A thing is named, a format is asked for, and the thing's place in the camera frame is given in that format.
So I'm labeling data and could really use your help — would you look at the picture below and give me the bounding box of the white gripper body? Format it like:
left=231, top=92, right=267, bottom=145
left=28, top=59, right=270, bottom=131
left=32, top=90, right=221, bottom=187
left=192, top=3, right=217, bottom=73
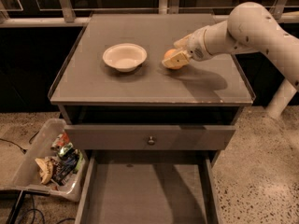
left=187, top=27, right=212, bottom=62

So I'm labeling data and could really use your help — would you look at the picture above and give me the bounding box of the grey drawer cabinet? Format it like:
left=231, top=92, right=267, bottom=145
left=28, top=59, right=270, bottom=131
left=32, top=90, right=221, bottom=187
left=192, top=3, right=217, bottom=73
left=47, top=13, right=257, bottom=224

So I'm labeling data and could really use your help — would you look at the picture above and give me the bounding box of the red snack can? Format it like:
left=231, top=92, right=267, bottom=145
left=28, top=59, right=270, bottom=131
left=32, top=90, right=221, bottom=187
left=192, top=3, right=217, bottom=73
left=50, top=132, right=69, bottom=151

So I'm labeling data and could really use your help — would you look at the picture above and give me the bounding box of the round metal drawer knob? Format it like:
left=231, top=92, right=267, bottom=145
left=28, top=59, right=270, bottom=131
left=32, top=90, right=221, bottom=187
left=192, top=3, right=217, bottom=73
left=148, top=136, right=156, bottom=146

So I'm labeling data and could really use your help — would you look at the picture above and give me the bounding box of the dark blue snack bag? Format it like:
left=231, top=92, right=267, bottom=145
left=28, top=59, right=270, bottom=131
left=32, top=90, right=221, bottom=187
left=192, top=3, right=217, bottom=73
left=51, top=154, right=78, bottom=186

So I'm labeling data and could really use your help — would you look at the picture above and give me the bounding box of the tan snack packet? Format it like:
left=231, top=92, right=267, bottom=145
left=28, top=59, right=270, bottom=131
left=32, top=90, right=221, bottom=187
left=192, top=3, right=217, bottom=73
left=35, top=158, right=53, bottom=185

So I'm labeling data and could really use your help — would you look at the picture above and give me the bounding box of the grey open middle drawer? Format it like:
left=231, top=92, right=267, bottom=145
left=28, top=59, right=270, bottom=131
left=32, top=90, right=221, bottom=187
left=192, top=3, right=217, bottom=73
left=75, top=150, right=223, bottom=224

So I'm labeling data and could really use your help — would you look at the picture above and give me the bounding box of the grey top drawer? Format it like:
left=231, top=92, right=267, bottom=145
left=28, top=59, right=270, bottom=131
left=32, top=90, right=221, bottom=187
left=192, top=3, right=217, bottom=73
left=64, top=124, right=235, bottom=150

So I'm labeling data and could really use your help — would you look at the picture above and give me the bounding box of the blue floor cable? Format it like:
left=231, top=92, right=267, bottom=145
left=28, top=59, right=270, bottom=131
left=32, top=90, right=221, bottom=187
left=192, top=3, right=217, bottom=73
left=17, top=194, right=76, bottom=224

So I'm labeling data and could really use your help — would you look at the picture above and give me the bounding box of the black bar on floor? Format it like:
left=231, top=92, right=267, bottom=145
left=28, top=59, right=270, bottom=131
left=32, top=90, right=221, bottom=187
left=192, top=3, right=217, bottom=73
left=6, top=190, right=26, bottom=224

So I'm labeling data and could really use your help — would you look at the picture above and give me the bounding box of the orange fruit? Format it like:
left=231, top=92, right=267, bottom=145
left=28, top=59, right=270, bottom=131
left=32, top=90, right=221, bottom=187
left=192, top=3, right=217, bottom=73
left=164, top=49, right=182, bottom=70

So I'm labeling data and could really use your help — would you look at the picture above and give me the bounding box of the metal window frame rail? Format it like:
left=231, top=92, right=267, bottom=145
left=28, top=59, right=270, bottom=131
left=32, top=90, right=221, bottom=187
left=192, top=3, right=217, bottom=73
left=0, top=0, right=299, bottom=27

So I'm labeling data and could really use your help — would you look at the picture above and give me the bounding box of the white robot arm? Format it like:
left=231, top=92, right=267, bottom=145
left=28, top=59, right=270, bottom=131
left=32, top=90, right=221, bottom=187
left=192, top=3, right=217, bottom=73
left=162, top=2, right=299, bottom=119

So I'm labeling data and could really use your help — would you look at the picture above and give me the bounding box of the white bowl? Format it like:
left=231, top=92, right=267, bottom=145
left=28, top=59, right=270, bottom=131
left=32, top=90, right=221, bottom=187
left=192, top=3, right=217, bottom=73
left=102, top=43, right=147, bottom=73

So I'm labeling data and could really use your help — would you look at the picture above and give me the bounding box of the black floor cable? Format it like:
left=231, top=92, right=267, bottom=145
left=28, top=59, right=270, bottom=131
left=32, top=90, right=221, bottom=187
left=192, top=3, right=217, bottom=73
left=0, top=131, right=40, bottom=155

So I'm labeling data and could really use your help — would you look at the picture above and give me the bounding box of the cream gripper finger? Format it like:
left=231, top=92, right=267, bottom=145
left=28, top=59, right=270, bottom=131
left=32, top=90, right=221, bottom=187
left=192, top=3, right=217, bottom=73
left=162, top=50, right=190, bottom=68
left=174, top=34, right=191, bottom=49

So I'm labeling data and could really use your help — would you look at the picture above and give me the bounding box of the clear plastic bin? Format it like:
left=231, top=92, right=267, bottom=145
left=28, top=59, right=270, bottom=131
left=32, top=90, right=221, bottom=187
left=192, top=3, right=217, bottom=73
left=0, top=119, right=88, bottom=202

